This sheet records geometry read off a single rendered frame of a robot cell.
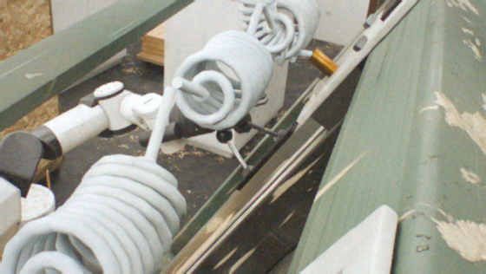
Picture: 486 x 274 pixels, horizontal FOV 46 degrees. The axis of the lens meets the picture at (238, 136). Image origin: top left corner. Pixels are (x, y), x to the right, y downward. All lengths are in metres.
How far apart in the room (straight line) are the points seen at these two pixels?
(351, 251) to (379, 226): 0.01
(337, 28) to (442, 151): 5.89
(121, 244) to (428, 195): 0.15
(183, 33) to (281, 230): 3.04
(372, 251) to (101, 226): 0.14
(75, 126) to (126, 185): 1.16
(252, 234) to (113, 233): 0.45
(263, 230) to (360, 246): 0.52
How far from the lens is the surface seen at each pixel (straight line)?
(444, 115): 0.28
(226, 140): 1.26
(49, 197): 2.97
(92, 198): 0.31
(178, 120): 1.24
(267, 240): 0.72
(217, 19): 3.53
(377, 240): 0.19
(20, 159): 1.40
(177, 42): 3.73
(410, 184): 0.23
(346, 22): 6.09
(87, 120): 1.49
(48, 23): 3.29
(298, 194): 0.67
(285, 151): 1.16
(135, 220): 0.30
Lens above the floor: 2.08
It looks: 30 degrees down
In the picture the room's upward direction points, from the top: 5 degrees clockwise
